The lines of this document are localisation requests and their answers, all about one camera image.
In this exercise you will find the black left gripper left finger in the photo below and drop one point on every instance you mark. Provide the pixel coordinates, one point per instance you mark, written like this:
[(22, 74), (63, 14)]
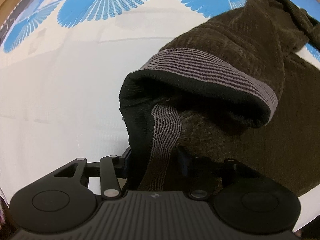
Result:
[(69, 196)]

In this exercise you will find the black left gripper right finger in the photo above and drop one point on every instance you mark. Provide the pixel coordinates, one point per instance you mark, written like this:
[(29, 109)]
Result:
[(241, 197)]

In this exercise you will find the dark brown corduroy pants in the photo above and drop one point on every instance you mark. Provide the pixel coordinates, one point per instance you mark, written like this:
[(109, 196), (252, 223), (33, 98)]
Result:
[(232, 87)]

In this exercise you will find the white blue patterned bed sheet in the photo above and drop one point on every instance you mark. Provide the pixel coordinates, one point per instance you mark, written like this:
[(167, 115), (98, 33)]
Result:
[(62, 66)]

